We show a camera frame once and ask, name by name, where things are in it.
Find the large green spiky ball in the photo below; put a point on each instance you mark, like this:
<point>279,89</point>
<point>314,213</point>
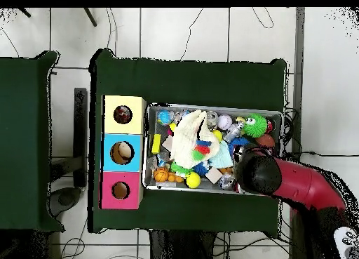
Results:
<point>256,127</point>

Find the colourful patch print cloth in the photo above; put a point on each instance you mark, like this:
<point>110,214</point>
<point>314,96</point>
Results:
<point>122,114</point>

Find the multicolour spiky caterpillar toy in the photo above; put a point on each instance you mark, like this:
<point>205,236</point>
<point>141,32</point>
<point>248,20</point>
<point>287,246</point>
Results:
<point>201,150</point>

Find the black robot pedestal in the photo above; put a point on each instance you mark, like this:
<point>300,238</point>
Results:
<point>182,247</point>

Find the wooden box with three holes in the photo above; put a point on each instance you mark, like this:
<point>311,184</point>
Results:
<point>134,124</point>

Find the large blue spiky ball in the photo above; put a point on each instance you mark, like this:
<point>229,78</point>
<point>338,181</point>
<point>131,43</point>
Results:
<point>238,142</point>

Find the yellow smiley ball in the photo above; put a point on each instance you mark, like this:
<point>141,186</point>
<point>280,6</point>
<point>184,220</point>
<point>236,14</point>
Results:
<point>193,180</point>

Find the orange basketball toy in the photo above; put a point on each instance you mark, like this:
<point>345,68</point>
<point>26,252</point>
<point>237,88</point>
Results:
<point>161,174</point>

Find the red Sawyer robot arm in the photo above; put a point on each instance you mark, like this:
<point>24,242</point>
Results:
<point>297,183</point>

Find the dark green tablecloth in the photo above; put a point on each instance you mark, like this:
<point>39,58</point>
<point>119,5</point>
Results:
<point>22,200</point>
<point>196,82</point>

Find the cream knitted cloth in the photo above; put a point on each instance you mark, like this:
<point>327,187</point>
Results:
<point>188,132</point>

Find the yellow foam block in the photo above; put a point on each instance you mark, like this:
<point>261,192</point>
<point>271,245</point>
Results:
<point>156,144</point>

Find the black tripod leg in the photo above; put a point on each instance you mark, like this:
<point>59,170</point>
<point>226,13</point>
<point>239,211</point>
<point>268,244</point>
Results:
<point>90,17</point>
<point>25,12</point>

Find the shallow mesh bin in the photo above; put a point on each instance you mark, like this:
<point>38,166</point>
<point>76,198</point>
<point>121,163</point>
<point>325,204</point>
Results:
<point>164,134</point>

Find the blue globe ball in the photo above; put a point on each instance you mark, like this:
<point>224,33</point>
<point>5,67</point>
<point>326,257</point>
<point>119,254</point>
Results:
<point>165,117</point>

